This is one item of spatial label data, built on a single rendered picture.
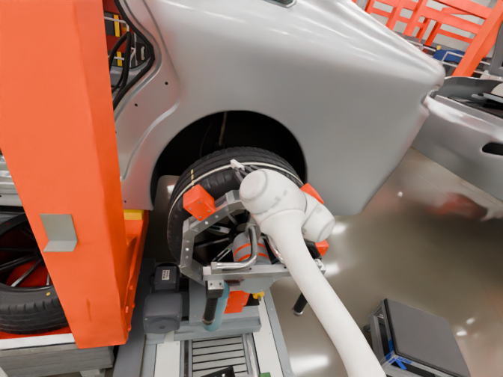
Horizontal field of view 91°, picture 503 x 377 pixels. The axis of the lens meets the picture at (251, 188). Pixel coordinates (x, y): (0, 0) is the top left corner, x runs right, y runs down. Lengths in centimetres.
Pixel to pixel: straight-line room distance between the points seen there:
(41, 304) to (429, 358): 191
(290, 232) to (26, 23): 54
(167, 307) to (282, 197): 102
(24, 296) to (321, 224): 124
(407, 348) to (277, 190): 147
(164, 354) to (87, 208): 114
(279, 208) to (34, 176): 50
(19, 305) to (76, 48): 113
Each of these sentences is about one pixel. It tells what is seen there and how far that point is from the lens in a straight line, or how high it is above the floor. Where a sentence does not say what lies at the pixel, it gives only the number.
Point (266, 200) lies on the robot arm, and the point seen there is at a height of 134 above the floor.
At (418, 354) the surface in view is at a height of 34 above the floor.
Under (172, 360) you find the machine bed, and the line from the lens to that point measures 166.
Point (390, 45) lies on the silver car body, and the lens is 132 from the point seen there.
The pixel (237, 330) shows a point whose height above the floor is 14.
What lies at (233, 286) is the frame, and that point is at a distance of 124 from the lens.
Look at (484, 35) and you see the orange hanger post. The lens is 510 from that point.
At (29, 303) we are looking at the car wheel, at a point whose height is 50.
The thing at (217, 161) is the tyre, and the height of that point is 114.
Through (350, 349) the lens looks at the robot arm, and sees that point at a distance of 60.
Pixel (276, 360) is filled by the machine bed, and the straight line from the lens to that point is 174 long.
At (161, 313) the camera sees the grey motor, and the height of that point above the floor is 40.
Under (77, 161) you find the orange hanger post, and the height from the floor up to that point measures 133.
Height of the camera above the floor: 163
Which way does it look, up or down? 34 degrees down
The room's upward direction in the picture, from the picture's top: 14 degrees clockwise
